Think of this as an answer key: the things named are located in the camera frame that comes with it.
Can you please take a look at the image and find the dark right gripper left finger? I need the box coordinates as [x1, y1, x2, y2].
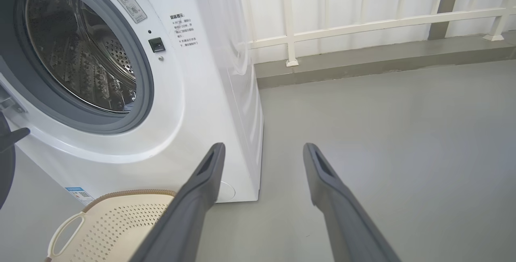
[129, 142, 226, 262]

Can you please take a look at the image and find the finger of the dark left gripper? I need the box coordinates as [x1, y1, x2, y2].
[0, 127, 31, 152]

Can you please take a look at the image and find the grey wall pillar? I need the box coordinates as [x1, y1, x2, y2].
[427, 0, 464, 40]

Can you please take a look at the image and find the round white filter cover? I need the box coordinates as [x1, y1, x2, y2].
[216, 180, 236, 203]

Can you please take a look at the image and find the white metal railing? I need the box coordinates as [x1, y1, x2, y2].
[238, 0, 516, 67]

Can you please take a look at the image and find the cream perforated laundry basket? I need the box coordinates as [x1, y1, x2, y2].
[45, 189, 177, 262]

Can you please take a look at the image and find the metal door hinge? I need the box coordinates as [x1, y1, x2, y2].
[0, 87, 25, 114]

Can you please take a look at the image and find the black round glass washer door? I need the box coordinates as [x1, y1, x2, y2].
[0, 113, 17, 210]

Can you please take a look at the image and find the black door latch socket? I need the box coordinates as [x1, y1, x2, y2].
[148, 37, 166, 53]

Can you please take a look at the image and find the grey rubber door gasket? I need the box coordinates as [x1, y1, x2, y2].
[0, 0, 155, 135]

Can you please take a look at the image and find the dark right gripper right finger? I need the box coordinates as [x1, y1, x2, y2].
[303, 143, 402, 262]

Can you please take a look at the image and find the blue energy label sticker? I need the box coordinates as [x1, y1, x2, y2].
[64, 187, 95, 206]

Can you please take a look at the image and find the perforated steel washer drum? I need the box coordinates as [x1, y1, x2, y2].
[25, 0, 137, 114]

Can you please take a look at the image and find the printed text instruction sticker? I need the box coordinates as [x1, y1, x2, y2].
[169, 13, 199, 47]

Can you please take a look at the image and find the white front-load washing machine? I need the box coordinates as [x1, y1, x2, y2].
[0, 0, 264, 207]

